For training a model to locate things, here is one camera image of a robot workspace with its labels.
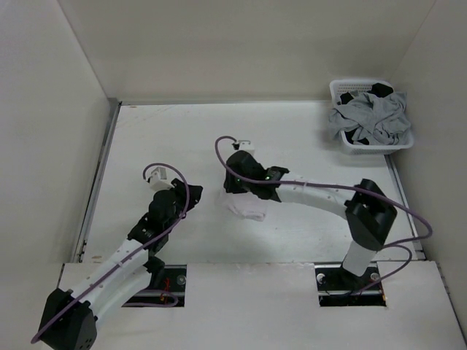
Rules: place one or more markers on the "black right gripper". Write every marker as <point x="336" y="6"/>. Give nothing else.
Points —
<point x="233" y="187"/>

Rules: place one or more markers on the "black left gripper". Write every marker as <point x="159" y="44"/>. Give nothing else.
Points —
<point x="190" y="197"/>

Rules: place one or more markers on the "white tank top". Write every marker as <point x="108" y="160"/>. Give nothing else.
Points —
<point x="243" y="205"/>

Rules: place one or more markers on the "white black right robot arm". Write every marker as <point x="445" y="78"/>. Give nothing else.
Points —
<point x="368" y="215"/>

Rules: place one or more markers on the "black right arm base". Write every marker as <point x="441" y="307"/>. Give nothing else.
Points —
<point x="337" y="287"/>

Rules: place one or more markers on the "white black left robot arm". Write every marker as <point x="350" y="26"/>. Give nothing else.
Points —
<point x="71" y="317"/>

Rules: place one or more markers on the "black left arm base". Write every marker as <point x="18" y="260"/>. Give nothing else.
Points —
<point x="166" y="289"/>

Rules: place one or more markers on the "grey tank top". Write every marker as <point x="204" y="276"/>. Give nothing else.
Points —
<point x="381" y="120"/>

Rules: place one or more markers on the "white plastic laundry basket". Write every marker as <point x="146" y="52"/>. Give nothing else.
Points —
<point x="362" y="85"/>

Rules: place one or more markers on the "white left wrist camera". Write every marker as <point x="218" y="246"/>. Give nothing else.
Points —
<point x="158" y="180"/>

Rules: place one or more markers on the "metal table edge rail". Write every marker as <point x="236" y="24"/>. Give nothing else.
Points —
<point x="84" y="227"/>

